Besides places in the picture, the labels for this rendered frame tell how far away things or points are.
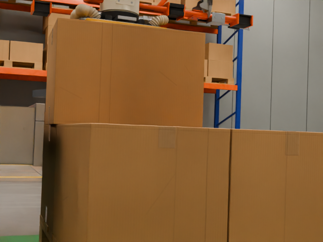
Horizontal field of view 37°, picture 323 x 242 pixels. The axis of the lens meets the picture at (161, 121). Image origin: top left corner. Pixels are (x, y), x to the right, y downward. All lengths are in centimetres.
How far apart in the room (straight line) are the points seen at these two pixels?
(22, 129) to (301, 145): 89
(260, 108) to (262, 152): 1083
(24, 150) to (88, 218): 49
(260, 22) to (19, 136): 1113
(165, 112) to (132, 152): 69
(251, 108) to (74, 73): 1039
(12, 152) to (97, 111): 38
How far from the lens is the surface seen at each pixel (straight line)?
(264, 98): 1229
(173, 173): 128
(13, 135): 163
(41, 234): 215
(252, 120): 1209
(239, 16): 232
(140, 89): 188
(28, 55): 917
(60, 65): 183
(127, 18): 199
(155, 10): 218
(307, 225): 151
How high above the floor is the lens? 52
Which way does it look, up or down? 1 degrees up
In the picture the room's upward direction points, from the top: 2 degrees clockwise
